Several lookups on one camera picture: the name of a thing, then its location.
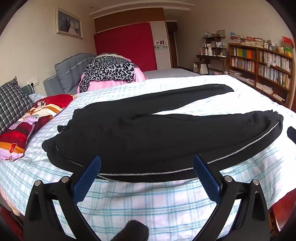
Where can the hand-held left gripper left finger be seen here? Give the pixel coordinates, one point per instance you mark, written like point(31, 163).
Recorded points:
point(86, 180)

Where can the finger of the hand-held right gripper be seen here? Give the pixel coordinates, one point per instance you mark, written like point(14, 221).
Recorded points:
point(291, 135)

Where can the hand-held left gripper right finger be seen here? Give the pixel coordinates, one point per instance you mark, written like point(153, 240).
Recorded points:
point(207, 180)

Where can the black pants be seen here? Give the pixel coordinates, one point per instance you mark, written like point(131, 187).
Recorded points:
point(138, 134)

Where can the person's left hand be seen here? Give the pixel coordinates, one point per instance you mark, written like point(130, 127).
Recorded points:
point(131, 231)

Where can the piles of books on floor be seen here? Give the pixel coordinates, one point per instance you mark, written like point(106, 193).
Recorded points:
point(266, 89)

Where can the bed with plaid sheet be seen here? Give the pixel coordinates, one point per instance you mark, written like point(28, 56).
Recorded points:
point(138, 208)

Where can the wooden bookshelf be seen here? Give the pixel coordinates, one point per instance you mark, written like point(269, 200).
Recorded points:
point(256, 67)

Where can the red floral quilt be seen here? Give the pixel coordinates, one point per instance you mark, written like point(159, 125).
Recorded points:
point(23, 129)

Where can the red cardboard box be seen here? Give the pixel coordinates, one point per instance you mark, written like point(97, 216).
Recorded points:
point(287, 42)

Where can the pink dotted blanket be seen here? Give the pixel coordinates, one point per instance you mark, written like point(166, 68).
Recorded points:
point(104, 84)

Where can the row of stacked books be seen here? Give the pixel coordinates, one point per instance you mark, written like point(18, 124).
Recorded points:
point(247, 41)

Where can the green striped pillow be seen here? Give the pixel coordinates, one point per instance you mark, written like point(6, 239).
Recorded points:
point(26, 89)

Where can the black white checkered pillow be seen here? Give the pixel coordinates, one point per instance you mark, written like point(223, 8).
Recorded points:
point(11, 99)

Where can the dark wooden desk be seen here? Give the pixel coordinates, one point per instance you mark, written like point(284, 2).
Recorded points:
point(212, 58)

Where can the grey padded headboard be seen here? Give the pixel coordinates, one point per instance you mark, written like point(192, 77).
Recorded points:
point(69, 69)

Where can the grey mattress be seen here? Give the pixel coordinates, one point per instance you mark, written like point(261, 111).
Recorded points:
point(166, 73)

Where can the leopard print blanket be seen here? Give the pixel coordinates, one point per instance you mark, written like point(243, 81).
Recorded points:
point(108, 67)

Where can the small desktop shelf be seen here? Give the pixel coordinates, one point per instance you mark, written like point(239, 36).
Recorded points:
point(216, 44)

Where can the red mattress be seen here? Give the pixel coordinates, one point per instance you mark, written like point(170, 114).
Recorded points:
point(124, 46)

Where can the wooden door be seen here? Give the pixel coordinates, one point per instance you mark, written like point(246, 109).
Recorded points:
point(173, 44)

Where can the wooden wardrobe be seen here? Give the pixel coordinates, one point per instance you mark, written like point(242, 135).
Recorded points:
point(159, 30)

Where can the white wall socket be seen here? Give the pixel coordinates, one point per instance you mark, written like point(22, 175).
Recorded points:
point(32, 82)

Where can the framed wall photo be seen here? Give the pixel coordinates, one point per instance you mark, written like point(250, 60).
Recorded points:
point(69, 22)

